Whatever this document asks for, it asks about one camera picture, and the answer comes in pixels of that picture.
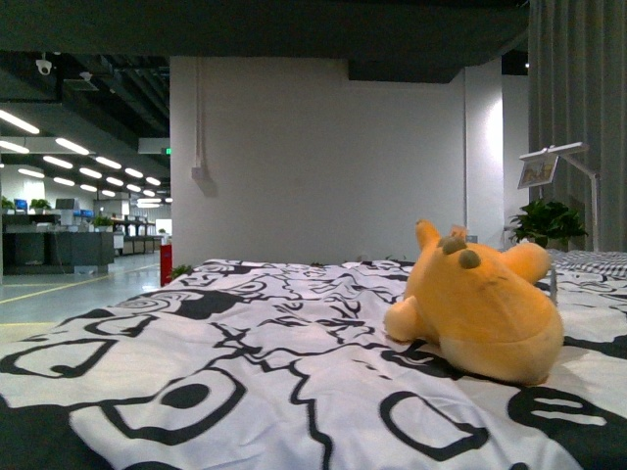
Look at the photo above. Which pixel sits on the orange plush dinosaur toy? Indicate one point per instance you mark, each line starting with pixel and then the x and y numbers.
pixel 482 307

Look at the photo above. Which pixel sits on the red bin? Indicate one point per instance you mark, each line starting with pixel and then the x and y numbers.
pixel 165 264

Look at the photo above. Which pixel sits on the black and white patterned bedsheet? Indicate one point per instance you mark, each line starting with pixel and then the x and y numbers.
pixel 248 365

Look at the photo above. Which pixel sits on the green potted plant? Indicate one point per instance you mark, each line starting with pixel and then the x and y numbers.
pixel 541 221

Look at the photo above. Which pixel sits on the dark office desk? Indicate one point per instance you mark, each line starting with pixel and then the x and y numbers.
pixel 57 252

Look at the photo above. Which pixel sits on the striped grey pillow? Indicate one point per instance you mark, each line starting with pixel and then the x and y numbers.
pixel 613 264

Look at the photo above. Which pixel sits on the grey curtain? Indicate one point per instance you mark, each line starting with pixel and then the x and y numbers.
pixel 577 93

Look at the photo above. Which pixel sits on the white wall junction box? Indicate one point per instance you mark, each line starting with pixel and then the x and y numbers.
pixel 198 173

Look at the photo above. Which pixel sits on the white security camera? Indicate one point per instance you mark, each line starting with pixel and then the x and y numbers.
pixel 44 66

